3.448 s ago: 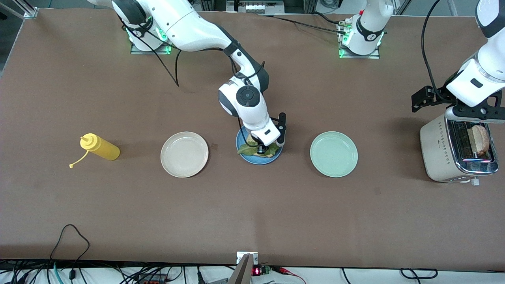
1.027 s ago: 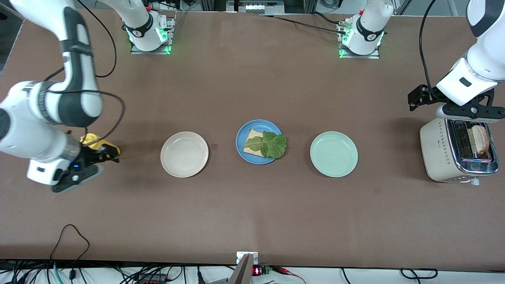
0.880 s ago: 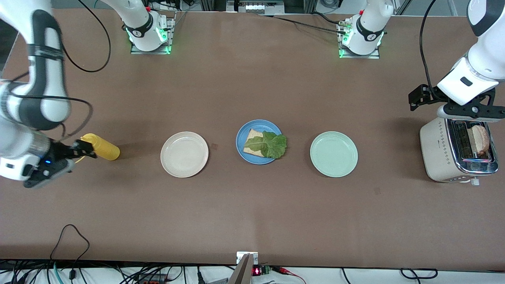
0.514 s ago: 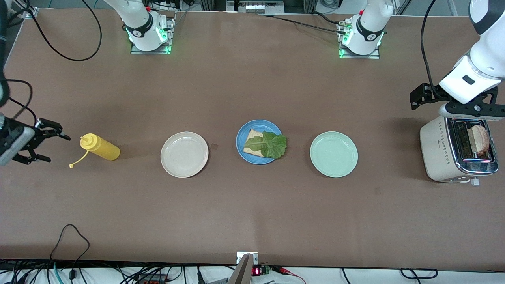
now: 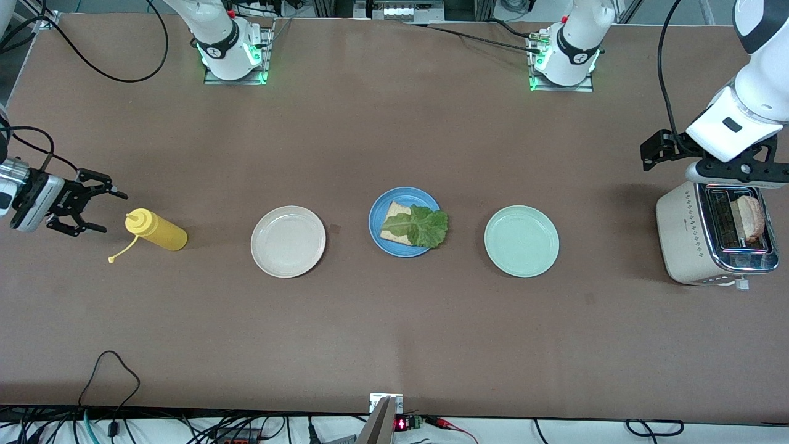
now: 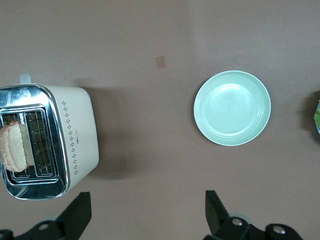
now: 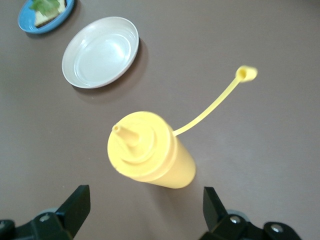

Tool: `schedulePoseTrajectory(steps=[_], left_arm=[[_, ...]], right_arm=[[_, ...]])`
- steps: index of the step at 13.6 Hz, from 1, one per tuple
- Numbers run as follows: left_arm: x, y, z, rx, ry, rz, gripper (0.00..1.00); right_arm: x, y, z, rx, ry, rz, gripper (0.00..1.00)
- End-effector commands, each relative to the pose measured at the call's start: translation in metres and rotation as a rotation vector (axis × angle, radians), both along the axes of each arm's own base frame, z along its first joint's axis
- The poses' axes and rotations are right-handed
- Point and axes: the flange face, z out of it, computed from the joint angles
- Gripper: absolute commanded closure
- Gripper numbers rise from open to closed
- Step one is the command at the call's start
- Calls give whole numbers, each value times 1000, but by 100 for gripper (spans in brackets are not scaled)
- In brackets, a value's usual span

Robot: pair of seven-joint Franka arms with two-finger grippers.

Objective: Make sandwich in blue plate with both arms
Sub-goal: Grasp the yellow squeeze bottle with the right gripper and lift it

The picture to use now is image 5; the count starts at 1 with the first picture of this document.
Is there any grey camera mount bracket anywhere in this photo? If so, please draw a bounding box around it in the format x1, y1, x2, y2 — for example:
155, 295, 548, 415
354, 393, 404, 444

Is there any aluminium frame extrusion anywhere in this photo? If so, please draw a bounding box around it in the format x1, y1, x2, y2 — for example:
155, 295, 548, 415
18, 0, 59, 28

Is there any yellow mustard squeeze bottle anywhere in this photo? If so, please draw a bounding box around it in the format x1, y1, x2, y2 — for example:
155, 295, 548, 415
108, 208, 189, 264

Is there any light green round plate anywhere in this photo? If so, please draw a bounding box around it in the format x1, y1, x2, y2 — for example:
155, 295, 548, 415
484, 205, 560, 278

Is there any cream chrome toaster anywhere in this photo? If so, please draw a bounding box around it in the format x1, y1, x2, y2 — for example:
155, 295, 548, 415
655, 179, 780, 290

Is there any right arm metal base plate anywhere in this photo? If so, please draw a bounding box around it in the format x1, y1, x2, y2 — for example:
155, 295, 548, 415
203, 18, 270, 86

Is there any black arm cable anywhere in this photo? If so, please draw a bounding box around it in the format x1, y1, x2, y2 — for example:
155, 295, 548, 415
656, 0, 700, 146
0, 0, 168, 179

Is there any metal control box with lights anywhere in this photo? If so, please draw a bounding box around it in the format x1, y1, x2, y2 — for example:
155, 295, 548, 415
354, 0, 444, 24

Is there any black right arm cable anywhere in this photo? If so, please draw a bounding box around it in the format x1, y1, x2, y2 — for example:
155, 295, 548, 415
0, 0, 168, 179

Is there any beige round plate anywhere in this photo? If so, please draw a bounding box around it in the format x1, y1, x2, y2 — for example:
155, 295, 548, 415
250, 205, 327, 279

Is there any toasted bread slice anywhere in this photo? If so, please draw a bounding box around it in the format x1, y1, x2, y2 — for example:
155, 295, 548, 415
730, 195, 767, 242
379, 200, 426, 245

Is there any green lettuce leaf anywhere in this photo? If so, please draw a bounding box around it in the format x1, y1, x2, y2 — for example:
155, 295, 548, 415
388, 205, 449, 249

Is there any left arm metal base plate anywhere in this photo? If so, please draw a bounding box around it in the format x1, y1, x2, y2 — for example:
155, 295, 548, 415
529, 31, 594, 93

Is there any blue round plate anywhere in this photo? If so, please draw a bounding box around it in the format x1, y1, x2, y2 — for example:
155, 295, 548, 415
369, 187, 442, 258

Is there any red clip lead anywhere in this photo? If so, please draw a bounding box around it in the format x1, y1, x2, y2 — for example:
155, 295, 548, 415
425, 416, 478, 444

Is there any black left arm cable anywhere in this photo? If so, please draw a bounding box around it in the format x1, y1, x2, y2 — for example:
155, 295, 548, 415
656, 0, 700, 146

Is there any black coiled cable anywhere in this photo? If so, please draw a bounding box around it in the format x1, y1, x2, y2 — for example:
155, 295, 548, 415
626, 419, 685, 437

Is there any black looped cable with plug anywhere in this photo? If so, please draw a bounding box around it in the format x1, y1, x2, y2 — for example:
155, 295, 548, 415
77, 350, 141, 440

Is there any black cable across table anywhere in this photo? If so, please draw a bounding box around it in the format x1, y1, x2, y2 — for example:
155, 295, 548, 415
401, 22, 543, 55

